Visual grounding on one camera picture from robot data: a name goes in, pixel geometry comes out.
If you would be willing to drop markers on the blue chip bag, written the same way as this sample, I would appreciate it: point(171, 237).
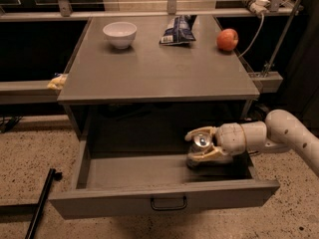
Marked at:
point(178, 31)

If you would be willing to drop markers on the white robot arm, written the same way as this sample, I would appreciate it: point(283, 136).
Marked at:
point(279, 132)

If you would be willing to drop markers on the black drawer handle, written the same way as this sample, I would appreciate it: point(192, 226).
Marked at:
point(168, 204)

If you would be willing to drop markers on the open grey top drawer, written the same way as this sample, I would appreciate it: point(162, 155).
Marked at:
point(113, 183)

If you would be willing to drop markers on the black pole on floor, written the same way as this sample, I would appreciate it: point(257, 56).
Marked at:
point(53, 174)

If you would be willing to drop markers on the red apple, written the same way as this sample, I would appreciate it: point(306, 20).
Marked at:
point(227, 40)

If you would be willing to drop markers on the silver blue redbull can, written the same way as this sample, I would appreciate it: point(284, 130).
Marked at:
point(201, 140)

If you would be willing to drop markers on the white ceramic bowl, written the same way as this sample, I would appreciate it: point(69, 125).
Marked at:
point(120, 34)

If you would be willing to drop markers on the grey metal rail frame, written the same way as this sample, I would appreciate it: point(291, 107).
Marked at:
point(19, 11)

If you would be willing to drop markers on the white power strip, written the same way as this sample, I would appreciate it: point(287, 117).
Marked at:
point(257, 7)

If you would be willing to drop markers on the grey cabinet with top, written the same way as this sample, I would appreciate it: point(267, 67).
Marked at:
point(149, 72)

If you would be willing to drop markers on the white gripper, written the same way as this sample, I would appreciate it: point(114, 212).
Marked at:
point(229, 137)

